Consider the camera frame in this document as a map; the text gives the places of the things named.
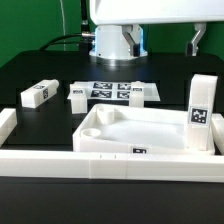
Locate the marker sheet with tags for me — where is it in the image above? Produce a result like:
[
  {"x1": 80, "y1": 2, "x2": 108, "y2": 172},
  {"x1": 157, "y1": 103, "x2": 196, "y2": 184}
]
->
[{"x1": 68, "y1": 81, "x2": 160, "y2": 101}]

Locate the white thin cable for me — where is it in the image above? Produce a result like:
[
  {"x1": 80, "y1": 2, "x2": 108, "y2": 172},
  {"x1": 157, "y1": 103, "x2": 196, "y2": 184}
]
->
[{"x1": 59, "y1": 0, "x2": 67, "y2": 52}]

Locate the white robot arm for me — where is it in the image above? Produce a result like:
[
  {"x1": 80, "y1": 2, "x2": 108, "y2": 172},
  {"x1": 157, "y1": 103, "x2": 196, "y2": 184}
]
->
[{"x1": 89, "y1": 0, "x2": 224, "y2": 66}]

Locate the black cable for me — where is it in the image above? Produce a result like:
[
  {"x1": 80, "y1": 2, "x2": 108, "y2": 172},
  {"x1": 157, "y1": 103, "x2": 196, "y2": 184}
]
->
[{"x1": 39, "y1": 0, "x2": 98, "y2": 52}]

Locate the white desk top tray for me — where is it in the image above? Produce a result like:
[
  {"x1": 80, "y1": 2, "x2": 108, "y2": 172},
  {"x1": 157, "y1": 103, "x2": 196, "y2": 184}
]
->
[{"x1": 73, "y1": 104, "x2": 215, "y2": 155}]

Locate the white U-shaped fence frame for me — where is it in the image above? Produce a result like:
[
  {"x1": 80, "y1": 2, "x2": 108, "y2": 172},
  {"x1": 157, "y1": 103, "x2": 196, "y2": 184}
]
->
[{"x1": 0, "y1": 109, "x2": 224, "y2": 182}]

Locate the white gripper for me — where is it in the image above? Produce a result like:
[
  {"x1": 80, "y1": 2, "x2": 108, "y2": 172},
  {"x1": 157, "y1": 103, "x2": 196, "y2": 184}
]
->
[{"x1": 90, "y1": 0, "x2": 224, "y2": 56}]

